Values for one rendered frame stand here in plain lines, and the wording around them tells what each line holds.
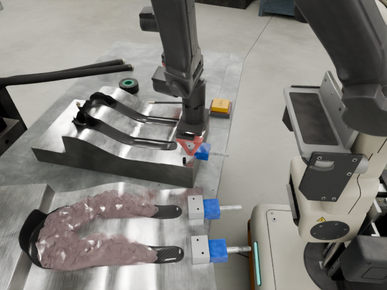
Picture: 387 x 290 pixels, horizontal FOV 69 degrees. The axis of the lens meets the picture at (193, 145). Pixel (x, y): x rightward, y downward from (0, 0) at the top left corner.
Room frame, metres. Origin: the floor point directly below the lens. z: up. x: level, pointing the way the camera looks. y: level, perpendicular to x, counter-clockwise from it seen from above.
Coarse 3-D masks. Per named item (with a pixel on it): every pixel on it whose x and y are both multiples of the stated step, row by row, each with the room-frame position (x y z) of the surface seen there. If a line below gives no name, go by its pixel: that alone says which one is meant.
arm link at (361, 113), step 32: (320, 0) 0.30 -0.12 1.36; (352, 0) 0.29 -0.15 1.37; (320, 32) 0.31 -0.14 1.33; (352, 32) 0.30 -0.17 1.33; (384, 32) 0.31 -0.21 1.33; (352, 64) 0.31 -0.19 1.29; (384, 64) 0.29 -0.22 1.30; (352, 96) 0.29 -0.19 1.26; (384, 96) 0.29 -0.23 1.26; (352, 128) 0.32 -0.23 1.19; (384, 128) 0.29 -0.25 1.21
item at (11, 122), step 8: (8, 120) 0.84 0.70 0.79; (16, 120) 0.84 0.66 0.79; (8, 128) 0.79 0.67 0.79; (16, 128) 0.81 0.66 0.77; (0, 136) 0.74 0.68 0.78; (8, 136) 0.77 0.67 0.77; (16, 136) 0.79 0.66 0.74; (0, 144) 0.72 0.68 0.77; (8, 144) 0.75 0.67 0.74; (0, 152) 0.71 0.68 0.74
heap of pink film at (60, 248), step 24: (120, 192) 0.41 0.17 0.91; (48, 216) 0.35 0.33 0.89; (72, 216) 0.35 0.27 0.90; (96, 216) 0.35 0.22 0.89; (120, 216) 0.35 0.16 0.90; (144, 216) 0.36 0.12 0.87; (48, 240) 0.29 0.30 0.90; (72, 240) 0.30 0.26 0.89; (96, 240) 0.29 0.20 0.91; (120, 240) 0.29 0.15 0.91; (48, 264) 0.25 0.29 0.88; (72, 264) 0.24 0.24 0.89; (96, 264) 0.24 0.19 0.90; (120, 264) 0.24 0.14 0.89
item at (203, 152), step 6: (192, 144) 0.56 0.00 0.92; (204, 144) 0.58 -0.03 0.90; (210, 144) 0.58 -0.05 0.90; (198, 150) 0.56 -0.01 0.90; (204, 150) 0.56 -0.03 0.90; (210, 150) 0.56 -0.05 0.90; (198, 156) 0.55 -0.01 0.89; (204, 156) 0.54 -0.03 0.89; (222, 156) 0.55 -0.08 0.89; (228, 156) 0.55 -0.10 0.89
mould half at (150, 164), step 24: (120, 96) 0.79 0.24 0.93; (120, 120) 0.68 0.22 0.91; (48, 144) 0.62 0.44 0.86; (72, 144) 0.58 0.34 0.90; (96, 144) 0.57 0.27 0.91; (120, 144) 0.59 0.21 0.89; (96, 168) 0.57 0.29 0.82; (120, 168) 0.55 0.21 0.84; (144, 168) 0.53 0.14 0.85; (168, 168) 0.52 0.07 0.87; (192, 168) 0.50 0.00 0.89
